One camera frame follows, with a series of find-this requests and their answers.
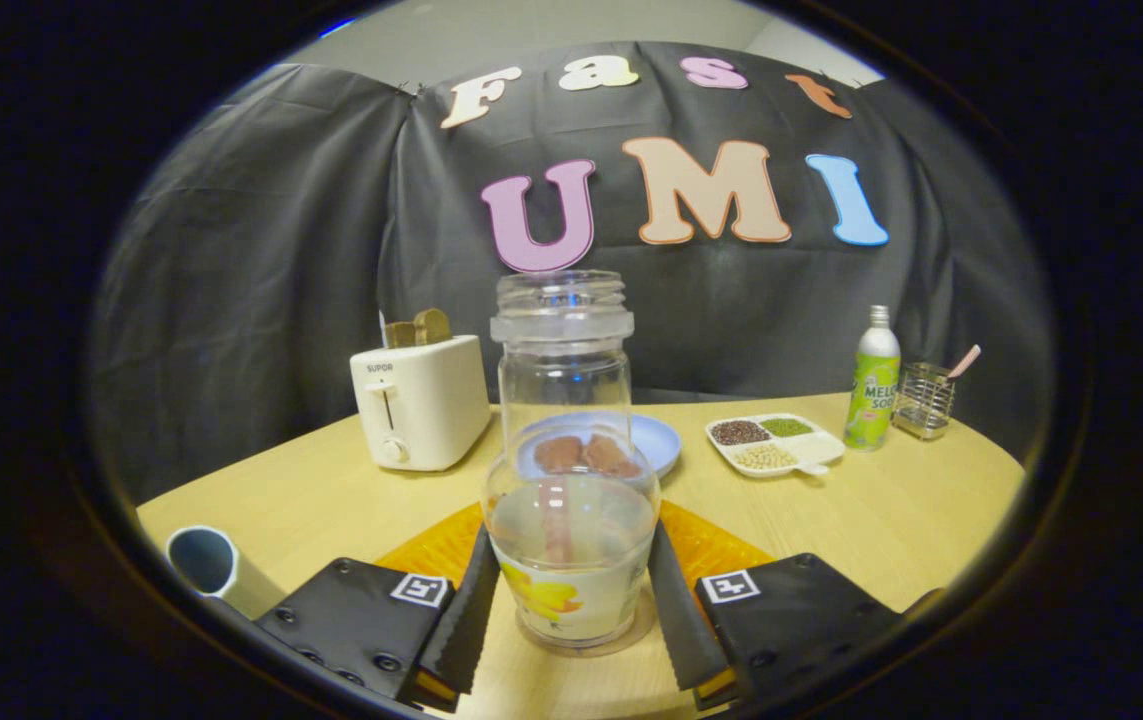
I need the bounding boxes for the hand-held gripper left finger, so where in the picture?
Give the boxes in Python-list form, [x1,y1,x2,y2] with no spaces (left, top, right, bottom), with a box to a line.
[253,502,502,713]

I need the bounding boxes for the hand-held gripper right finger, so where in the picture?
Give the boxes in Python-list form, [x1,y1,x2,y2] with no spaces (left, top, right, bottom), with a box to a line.
[647,500,942,711]

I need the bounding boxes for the clear glass juice bottle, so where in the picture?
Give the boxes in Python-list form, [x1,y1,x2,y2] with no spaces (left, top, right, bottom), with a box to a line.
[481,270,660,651]

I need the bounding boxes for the pale green cup wooden handle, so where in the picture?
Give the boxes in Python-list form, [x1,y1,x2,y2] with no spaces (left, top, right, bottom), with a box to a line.
[166,526,287,621]

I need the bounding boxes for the green soda bottle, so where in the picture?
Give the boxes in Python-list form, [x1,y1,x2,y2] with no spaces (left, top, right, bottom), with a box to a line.
[843,305,902,452]

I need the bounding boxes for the wooden table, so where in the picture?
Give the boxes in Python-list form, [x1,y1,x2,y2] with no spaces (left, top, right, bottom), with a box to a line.
[136,392,1027,720]

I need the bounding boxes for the brown food pieces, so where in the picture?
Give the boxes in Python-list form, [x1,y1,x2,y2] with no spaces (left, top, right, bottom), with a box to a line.
[534,433,642,479]

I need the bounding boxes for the blue plate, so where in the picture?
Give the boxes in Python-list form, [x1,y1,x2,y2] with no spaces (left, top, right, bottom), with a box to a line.
[516,412,682,481]

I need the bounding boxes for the white divided bean dish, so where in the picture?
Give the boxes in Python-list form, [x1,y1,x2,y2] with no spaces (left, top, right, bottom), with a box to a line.
[706,415,846,479]

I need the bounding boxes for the white toaster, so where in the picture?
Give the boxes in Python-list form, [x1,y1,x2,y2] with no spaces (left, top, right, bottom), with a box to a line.
[349,335,492,472]

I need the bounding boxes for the brown toast slices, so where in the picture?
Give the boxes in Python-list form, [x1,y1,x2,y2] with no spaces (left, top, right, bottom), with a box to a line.
[383,308,453,349]

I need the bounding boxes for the black backdrop cloth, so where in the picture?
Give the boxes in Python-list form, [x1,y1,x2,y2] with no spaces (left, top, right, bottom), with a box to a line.
[91,40,1052,506]

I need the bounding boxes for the wire mesh holder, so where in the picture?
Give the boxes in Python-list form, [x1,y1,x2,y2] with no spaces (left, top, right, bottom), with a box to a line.
[893,362,957,441]

